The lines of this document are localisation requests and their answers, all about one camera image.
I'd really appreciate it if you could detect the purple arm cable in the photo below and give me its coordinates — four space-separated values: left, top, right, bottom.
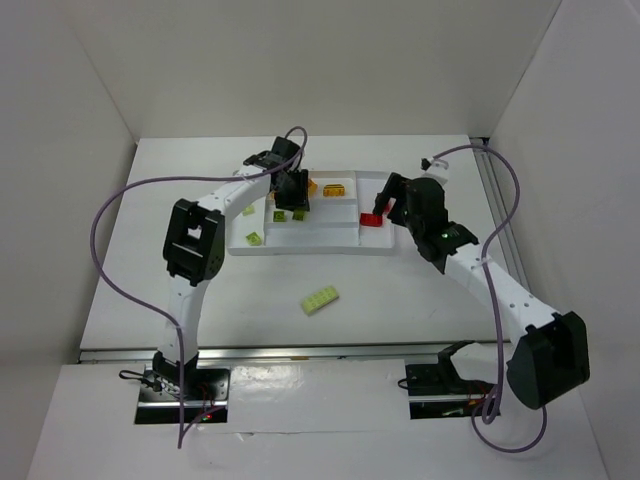
89 125 308 449
432 144 547 454

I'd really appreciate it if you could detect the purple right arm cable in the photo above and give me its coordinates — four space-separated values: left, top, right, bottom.
432 144 547 454

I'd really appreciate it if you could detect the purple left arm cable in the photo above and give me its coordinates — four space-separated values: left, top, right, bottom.
89 125 308 449

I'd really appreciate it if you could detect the red green lego cluster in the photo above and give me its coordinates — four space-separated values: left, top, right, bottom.
359 212 384 228

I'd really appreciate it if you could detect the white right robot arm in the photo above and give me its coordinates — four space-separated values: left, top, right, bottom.
373 173 591 410

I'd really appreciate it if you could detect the orange printed lego brick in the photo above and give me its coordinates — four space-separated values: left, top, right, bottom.
323 184 346 198

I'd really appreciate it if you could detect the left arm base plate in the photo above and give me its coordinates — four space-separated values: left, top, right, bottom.
120 368 231 425

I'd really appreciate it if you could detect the aluminium rail right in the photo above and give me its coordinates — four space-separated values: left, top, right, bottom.
469 135 542 321

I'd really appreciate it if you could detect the yellow lego brick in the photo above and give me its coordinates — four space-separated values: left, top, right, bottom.
307 179 318 196

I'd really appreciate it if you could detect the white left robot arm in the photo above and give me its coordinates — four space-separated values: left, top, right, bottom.
152 135 309 391

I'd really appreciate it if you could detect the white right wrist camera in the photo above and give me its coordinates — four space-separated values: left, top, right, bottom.
421 157 450 185

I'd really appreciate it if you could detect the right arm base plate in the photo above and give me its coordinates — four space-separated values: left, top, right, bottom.
397 364 494 420

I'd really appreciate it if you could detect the white divided sorting tray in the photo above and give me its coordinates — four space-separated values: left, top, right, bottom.
226 170 395 256

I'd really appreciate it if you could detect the small light green lego brick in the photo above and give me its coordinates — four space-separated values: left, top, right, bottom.
245 232 263 247

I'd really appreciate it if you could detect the long light green lego brick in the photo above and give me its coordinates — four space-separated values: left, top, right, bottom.
300 286 339 316

